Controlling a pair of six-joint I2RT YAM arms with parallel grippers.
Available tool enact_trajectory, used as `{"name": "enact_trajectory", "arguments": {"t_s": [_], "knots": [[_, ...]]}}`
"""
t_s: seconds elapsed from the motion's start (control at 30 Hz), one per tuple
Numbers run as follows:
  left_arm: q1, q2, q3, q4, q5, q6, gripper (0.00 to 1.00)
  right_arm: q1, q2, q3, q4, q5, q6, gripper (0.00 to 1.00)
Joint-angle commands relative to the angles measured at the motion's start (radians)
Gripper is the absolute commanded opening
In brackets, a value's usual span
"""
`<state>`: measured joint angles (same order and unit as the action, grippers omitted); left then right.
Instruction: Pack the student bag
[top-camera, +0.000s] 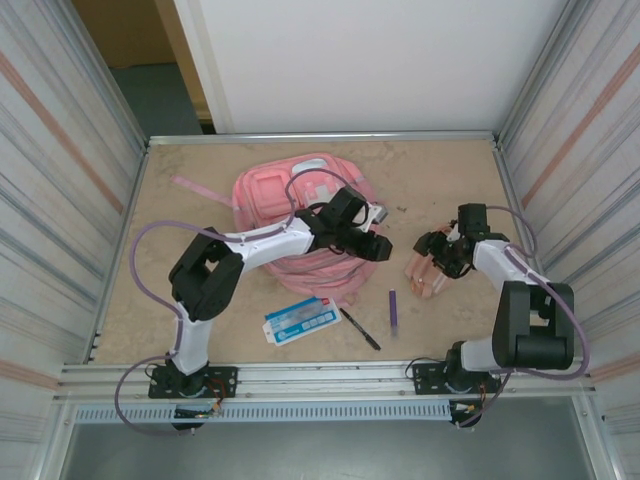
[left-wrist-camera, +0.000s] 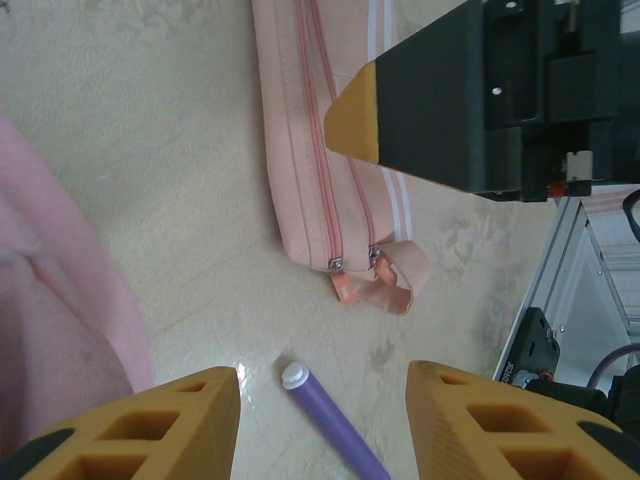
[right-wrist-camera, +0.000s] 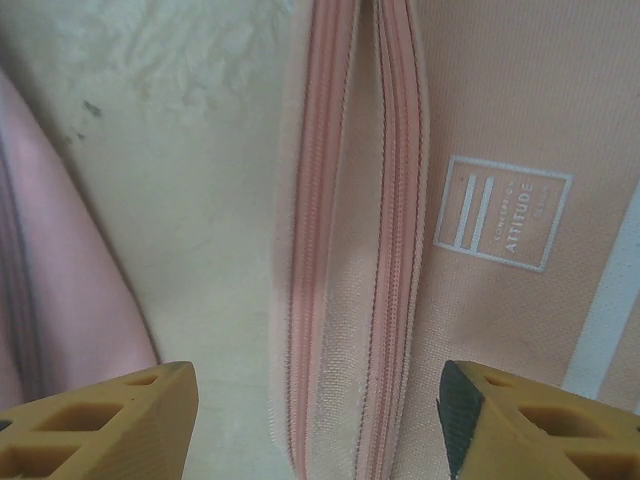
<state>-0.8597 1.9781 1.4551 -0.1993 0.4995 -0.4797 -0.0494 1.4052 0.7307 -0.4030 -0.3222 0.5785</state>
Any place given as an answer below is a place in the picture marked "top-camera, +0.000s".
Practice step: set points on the blue white stationery package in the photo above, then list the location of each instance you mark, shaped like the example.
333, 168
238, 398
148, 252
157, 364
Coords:
300, 322

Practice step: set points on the brown board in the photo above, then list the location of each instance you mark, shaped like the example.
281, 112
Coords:
135, 30

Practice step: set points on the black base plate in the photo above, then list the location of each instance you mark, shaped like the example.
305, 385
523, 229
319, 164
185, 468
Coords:
422, 377
225, 380

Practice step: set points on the aluminium frame post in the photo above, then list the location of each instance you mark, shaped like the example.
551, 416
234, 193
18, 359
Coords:
537, 75
111, 75

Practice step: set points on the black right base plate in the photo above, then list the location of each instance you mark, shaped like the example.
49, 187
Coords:
422, 377

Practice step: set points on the pink backpack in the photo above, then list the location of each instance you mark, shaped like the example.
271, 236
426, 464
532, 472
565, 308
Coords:
260, 195

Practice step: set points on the purple pen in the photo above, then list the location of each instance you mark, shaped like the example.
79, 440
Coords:
394, 310

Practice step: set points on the grey metal shelf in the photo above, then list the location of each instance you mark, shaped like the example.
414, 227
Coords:
325, 450

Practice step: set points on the long aluminium mounting rail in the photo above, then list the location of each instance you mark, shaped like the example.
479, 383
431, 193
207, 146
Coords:
325, 372

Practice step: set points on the aluminium table edge rail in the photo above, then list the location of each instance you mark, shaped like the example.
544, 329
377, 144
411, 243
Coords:
137, 190
510, 190
425, 136

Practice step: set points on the black pen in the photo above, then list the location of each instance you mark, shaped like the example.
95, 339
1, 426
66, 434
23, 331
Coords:
360, 328

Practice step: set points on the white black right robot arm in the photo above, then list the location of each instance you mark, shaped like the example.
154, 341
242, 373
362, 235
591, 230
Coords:
500, 260

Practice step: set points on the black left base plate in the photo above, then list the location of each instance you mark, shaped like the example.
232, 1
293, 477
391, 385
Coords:
225, 380

